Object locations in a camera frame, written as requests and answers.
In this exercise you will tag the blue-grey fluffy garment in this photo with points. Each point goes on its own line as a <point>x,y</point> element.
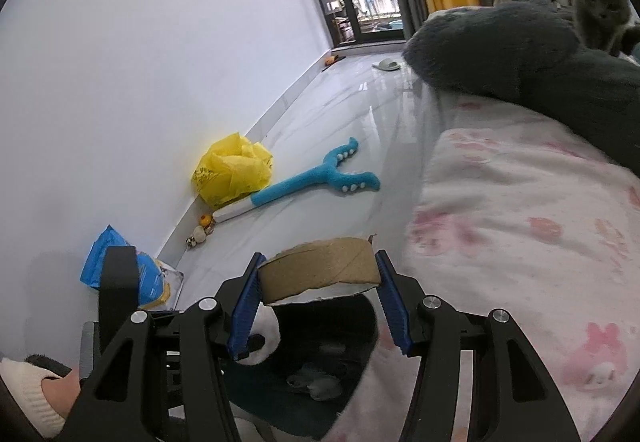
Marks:
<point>490,42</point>

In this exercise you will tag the yellow plastic bag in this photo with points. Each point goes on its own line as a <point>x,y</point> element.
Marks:
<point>230,172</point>

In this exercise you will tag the small spotted plush toy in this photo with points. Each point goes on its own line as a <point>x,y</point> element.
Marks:
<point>199,236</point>

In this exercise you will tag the person's left forearm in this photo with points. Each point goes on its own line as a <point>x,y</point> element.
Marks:
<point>50,392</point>

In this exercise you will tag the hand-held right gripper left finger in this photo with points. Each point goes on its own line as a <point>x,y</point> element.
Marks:
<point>245,309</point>

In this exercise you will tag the small yellow duck toy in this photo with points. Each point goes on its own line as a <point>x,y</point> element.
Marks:
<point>205,219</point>

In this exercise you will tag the blue plush crocodile stick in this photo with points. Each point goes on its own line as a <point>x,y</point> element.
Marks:
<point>300,184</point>

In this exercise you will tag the brown cardboard tape roll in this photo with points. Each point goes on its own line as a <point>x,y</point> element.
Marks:
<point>320,267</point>

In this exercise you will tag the pink printed blanket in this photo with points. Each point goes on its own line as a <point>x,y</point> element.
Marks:
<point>500,232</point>

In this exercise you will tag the dark grey fleece blanket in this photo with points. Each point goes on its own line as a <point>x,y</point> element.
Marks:
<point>590,92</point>

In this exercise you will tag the orange toy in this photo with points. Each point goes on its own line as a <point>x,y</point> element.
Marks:
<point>331,60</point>

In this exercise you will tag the blue basin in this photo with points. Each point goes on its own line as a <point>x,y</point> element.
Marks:
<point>391,25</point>

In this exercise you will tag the beige slipper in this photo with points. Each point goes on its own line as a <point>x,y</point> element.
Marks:
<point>386,65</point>

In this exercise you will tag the blue pet food bag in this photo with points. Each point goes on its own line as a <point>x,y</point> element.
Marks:
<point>150,272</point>

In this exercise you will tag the black trash bin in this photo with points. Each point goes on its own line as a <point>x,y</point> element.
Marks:
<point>350,322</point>

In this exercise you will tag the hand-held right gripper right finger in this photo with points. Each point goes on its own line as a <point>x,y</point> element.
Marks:
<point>395,309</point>

